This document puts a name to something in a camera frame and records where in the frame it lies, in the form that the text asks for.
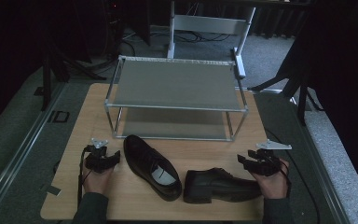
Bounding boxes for person's right hand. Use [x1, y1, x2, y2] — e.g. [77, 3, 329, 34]
[251, 158, 291, 200]

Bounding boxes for white metal stand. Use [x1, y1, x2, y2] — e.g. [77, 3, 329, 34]
[166, 0, 257, 79]

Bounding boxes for black tripod stand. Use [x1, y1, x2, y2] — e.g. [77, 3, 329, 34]
[247, 36, 324, 127]
[41, 36, 107, 112]

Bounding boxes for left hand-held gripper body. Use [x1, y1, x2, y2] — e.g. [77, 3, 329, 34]
[83, 137, 117, 175]

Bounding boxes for black floor cables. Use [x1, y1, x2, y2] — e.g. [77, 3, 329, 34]
[120, 28, 232, 45]

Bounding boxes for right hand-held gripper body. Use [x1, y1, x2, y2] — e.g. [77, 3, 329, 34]
[247, 138, 293, 177]

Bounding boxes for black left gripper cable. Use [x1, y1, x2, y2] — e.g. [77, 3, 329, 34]
[76, 147, 91, 207]

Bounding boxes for grey tape strip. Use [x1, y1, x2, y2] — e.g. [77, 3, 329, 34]
[39, 183, 62, 197]

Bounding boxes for black leather shoe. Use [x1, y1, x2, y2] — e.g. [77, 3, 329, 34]
[123, 133, 183, 202]
[183, 167, 263, 205]

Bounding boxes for metal shoe rack grey shelves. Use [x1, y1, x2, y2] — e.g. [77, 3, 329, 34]
[103, 55, 250, 143]

